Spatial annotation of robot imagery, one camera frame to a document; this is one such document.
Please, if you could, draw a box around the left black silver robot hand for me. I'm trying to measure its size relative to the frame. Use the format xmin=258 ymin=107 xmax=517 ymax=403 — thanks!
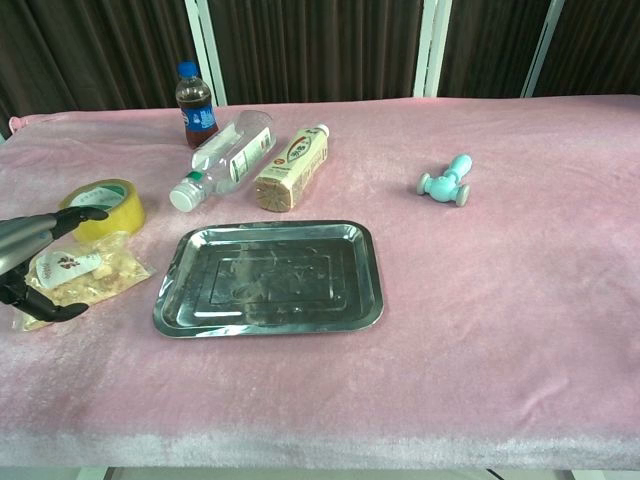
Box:
xmin=0 ymin=207 xmax=110 ymax=323

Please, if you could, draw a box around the clear plastic water bottle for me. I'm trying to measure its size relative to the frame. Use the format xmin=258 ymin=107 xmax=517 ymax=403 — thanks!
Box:
xmin=168 ymin=110 xmax=278 ymax=213

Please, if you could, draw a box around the dark brown curtain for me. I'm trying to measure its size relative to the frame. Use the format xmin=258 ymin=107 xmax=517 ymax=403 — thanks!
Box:
xmin=0 ymin=0 xmax=640 ymax=139

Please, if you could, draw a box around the rectangular metal tray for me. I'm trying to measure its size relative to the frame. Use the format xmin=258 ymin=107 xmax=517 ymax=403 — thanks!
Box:
xmin=152 ymin=219 xmax=385 ymax=339

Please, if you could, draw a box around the white frame post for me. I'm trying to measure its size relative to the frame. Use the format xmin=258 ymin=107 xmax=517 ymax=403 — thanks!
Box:
xmin=412 ymin=0 xmax=454 ymax=99
xmin=521 ymin=0 xmax=571 ymax=98
xmin=184 ymin=0 xmax=229 ymax=107

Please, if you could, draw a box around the yellow packing tape roll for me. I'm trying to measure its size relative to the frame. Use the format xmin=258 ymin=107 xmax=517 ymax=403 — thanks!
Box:
xmin=58 ymin=179 xmax=147 ymax=245

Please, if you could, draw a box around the clear snack bag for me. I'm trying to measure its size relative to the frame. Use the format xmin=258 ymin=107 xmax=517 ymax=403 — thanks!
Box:
xmin=12 ymin=231 xmax=156 ymax=332

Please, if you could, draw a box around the cola bottle with blue cap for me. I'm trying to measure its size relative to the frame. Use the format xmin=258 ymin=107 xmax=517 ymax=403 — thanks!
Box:
xmin=175 ymin=61 xmax=220 ymax=150

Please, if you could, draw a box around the teal roller massager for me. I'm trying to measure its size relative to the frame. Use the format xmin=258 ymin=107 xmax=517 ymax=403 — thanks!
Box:
xmin=415 ymin=153 xmax=474 ymax=208

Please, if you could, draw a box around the pink fleece table cloth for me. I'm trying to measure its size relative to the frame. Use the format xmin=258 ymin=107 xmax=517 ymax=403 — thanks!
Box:
xmin=0 ymin=94 xmax=640 ymax=471

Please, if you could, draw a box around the beige milk tea bottle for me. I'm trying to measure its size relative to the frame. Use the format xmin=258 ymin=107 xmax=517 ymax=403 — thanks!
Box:
xmin=254 ymin=123 xmax=331 ymax=213

